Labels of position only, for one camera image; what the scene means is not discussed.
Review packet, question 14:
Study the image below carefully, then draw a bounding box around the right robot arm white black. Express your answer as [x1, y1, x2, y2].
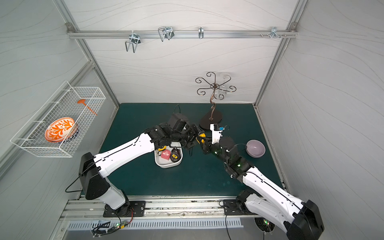
[197, 136, 325, 240]

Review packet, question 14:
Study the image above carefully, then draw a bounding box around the white vented cable duct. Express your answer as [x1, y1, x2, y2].
[67, 218, 244, 231]

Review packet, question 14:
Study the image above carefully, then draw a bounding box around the pink tape measure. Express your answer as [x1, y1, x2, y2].
[160, 149, 171, 161]

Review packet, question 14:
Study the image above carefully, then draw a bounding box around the wiring bundle with board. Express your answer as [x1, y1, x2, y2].
[91, 206, 135, 237]

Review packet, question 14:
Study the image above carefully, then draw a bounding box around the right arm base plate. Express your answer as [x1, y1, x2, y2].
[219, 199, 258, 216]

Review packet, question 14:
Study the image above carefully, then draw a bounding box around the small metal hook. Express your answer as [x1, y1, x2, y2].
[198, 27, 204, 39]

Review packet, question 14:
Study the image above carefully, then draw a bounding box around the metal bracket hook right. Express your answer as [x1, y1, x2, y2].
[260, 27, 287, 39]

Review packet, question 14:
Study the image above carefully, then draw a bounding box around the large yellow tape measure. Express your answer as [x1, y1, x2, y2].
[196, 133, 207, 145]

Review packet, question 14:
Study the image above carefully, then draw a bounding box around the black round tape measure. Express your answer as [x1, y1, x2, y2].
[170, 148, 181, 163]

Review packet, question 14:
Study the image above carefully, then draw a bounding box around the aluminium top rail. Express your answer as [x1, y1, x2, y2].
[68, 29, 299, 40]

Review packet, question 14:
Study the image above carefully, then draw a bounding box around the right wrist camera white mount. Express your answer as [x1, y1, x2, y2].
[210, 124, 225, 144]

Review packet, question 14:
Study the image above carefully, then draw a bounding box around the white wire basket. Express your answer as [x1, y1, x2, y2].
[10, 82, 106, 158]

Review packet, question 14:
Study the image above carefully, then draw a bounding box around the orange patterned plate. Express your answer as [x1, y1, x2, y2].
[45, 117, 78, 143]

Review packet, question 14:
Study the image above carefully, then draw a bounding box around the black metal jewelry stand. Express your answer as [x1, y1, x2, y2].
[195, 72, 237, 130]

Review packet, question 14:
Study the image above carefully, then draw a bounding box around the orange spatula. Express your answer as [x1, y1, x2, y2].
[77, 99, 97, 115]

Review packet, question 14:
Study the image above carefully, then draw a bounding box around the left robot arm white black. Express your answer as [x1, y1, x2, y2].
[79, 113, 203, 210]

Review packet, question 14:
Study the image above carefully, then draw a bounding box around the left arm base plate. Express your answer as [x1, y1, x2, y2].
[103, 201, 147, 218]

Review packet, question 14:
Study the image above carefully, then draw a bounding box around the purple bowl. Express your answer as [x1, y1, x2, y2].
[246, 140, 266, 158]

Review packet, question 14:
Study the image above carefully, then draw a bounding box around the metal loop hook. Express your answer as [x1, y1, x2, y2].
[158, 27, 175, 42]

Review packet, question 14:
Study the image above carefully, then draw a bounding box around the metal double hook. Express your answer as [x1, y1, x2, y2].
[125, 32, 141, 53]

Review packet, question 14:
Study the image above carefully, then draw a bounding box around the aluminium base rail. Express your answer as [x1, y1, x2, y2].
[59, 196, 307, 221]

